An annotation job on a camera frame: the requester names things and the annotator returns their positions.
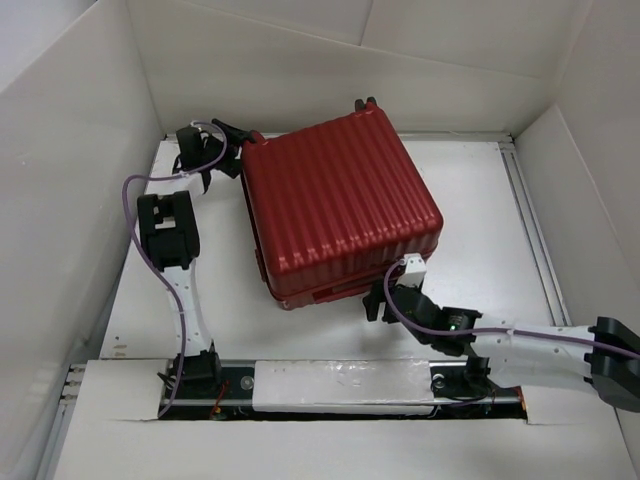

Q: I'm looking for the red hard-shell suitcase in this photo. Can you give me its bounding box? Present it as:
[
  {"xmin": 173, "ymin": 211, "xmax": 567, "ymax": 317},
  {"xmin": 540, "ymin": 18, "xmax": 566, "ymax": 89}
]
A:
[{"xmin": 241, "ymin": 97, "xmax": 444, "ymax": 310}]

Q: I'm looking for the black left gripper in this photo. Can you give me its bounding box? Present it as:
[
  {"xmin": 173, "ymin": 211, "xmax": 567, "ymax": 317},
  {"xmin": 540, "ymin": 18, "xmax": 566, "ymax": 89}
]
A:
[{"xmin": 202, "ymin": 120, "xmax": 258, "ymax": 177}]

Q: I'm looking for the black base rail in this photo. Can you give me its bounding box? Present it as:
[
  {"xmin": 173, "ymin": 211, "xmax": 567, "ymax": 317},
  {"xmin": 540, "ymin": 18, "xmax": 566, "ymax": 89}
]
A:
[{"xmin": 159, "ymin": 359, "xmax": 527, "ymax": 421}]

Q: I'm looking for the aluminium side rail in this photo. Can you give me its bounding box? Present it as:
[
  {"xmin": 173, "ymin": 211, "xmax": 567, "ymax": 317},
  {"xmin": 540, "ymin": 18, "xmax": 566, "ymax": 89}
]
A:
[{"xmin": 498, "ymin": 135, "xmax": 572, "ymax": 326}]

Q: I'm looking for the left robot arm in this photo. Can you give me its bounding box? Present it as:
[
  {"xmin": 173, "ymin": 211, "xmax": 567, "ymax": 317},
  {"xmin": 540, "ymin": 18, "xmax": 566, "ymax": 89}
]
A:
[{"xmin": 136, "ymin": 119, "xmax": 256, "ymax": 400}]

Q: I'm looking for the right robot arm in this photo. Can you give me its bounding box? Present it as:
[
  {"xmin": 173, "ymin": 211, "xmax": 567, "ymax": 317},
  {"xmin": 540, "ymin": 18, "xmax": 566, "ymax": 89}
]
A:
[{"xmin": 362, "ymin": 280, "xmax": 639, "ymax": 412}]

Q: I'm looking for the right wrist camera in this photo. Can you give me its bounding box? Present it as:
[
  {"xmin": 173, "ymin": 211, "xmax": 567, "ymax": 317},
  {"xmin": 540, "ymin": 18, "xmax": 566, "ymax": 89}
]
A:
[{"xmin": 397, "ymin": 253, "xmax": 427, "ymax": 287}]

